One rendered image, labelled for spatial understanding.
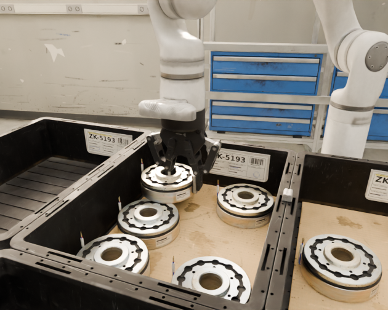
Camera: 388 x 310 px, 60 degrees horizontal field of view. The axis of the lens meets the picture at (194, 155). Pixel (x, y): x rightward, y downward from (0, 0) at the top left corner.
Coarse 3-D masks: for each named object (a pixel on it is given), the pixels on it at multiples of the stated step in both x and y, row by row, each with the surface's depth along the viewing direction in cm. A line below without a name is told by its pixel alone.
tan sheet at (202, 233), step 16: (208, 192) 69; (192, 208) 64; (208, 208) 64; (192, 224) 59; (208, 224) 59; (224, 224) 59; (176, 240) 55; (192, 240) 55; (208, 240) 55; (224, 240) 55; (240, 240) 55; (256, 240) 55; (160, 256) 51; (176, 256) 51; (192, 256) 51; (224, 256) 51; (240, 256) 51; (256, 256) 51; (160, 272) 48
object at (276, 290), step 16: (336, 160) 60; (352, 160) 59; (368, 160) 60; (288, 208) 46; (288, 224) 42; (288, 240) 39; (288, 256) 37; (272, 272) 35; (272, 288) 33; (272, 304) 31
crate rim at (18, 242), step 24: (144, 144) 66; (240, 144) 66; (288, 168) 60; (48, 216) 44; (24, 240) 40; (72, 264) 36; (96, 264) 36; (264, 264) 38; (168, 288) 33; (264, 288) 33
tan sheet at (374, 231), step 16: (304, 208) 64; (320, 208) 64; (336, 208) 64; (304, 224) 59; (320, 224) 59; (336, 224) 59; (352, 224) 59; (368, 224) 59; (384, 224) 59; (304, 240) 55; (368, 240) 55; (384, 240) 55; (384, 256) 51; (384, 272) 48; (304, 288) 46; (384, 288) 46; (304, 304) 43; (320, 304) 43; (336, 304) 43; (352, 304) 43; (368, 304) 43; (384, 304) 43
